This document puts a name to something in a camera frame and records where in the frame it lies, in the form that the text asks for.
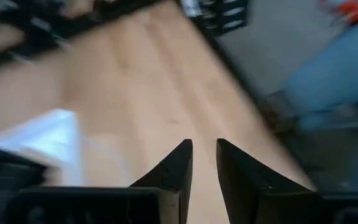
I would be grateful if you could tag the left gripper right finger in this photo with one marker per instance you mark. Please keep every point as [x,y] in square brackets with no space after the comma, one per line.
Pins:
[244,186]

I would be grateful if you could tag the person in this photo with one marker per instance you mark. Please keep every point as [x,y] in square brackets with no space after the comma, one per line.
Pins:
[337,74]

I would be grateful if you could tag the black device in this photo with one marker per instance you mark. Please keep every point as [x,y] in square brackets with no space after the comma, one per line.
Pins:
[222,15]

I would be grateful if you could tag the white lattice rack shelf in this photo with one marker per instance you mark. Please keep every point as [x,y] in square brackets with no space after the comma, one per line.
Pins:
[51,137]

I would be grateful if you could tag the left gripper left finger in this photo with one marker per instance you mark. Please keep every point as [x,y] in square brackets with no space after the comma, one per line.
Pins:
[172,180]

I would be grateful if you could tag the orange red object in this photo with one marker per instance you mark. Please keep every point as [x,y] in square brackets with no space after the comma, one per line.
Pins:
[350,9]

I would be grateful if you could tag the small black square plate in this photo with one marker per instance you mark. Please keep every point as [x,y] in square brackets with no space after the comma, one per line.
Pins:
[8,171]

